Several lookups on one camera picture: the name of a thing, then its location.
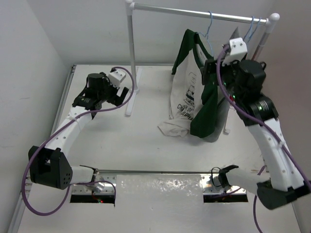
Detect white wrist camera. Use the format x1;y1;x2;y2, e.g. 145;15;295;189
222;37;247;67
107;68;126;87

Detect light blue hanger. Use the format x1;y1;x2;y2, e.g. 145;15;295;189
196;11;216;58

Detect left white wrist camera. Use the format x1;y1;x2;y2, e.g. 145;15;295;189
107;68;126;87

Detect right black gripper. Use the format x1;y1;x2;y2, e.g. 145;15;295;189
201;56;244;102

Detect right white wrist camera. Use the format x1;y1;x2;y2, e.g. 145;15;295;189
222;37;247;67

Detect blue hanger with red shirt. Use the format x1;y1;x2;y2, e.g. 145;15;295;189
247;17;262;43

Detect blue hanger with grey shirt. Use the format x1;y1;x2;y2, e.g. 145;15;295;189
243;17;255;44

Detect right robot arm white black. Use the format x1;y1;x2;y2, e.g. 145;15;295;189
200;59;311;210

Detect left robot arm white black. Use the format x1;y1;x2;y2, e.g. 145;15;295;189
29;68;129;190

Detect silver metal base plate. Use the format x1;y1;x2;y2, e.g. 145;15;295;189
72;171;247;198

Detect white metal clothes rack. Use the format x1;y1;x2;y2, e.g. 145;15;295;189
124;0;280;134

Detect grey t shirt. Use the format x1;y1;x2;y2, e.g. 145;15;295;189
206;26;241;143

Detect green and white t shirt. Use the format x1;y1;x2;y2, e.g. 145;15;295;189
158;29;218;138

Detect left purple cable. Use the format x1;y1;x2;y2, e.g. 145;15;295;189
21;67;136;216

